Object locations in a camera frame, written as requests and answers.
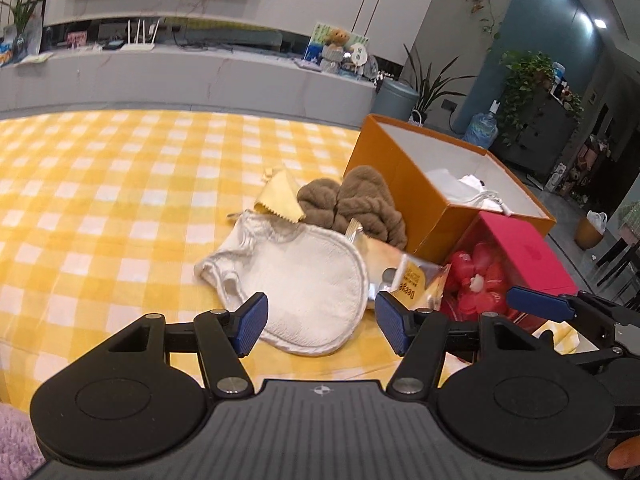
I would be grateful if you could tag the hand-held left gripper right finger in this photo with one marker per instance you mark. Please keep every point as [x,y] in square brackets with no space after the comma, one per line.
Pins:
[392,322]

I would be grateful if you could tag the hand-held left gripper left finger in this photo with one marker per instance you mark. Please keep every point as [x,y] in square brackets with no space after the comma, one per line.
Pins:
[250,325]

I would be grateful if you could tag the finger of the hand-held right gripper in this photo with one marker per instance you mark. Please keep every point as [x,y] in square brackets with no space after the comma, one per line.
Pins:
[597,359]
[537,302]

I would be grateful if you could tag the clear snack packet yellow label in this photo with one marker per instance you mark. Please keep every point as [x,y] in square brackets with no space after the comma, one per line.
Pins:
[400,275]

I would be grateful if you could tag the red box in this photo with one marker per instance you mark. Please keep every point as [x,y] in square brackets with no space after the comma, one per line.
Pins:
[530,255]

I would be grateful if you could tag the orange cardboard box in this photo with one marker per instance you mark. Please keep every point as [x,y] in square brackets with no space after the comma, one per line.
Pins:
[430,215]

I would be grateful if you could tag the white plastic bag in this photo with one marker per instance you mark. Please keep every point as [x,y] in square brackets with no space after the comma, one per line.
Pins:
[465,187]

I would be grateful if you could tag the pile of red soft pieces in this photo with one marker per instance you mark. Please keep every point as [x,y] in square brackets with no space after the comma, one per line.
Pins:
[475,275]

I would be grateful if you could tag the orange waste bin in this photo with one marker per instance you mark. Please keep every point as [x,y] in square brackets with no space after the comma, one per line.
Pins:
[589,232]

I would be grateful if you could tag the brown knitted scarf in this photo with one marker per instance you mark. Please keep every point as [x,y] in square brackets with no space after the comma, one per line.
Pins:
[350,200]

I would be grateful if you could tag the yellow cloth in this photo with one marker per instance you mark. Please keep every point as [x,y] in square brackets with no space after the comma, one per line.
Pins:
[280,197]

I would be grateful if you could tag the dark grey drawer cabinet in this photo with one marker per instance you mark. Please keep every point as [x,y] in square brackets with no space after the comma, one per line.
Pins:
[542,130]

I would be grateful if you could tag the yellow checkered blanket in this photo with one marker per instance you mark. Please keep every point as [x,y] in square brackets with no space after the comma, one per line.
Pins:
[125,200]

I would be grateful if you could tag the blue water jug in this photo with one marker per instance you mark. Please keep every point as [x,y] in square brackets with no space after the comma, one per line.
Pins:
[481,130]

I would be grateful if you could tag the grey trash can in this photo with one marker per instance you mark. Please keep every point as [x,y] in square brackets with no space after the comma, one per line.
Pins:
[395,100]

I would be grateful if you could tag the bushy green potted plant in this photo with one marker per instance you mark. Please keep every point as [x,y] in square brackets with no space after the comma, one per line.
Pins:
[525,75]

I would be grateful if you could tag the long-leaved potted plant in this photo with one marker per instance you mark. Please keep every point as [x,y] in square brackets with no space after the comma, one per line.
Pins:
[430,85]

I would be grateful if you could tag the white marble television cabinet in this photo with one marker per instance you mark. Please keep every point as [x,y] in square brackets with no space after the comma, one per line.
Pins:
[175,80]

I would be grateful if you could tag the brown teddy bear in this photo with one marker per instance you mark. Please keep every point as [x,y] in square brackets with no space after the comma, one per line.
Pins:
[336,47]

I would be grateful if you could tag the printed picture board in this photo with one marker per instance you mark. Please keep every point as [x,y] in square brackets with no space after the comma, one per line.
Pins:
[315,42]

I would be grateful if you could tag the white router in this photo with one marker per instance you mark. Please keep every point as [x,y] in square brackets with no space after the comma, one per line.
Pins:
[140,42]

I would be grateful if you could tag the green plant in glass vase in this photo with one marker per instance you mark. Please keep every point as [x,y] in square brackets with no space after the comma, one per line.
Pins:
[22,7]

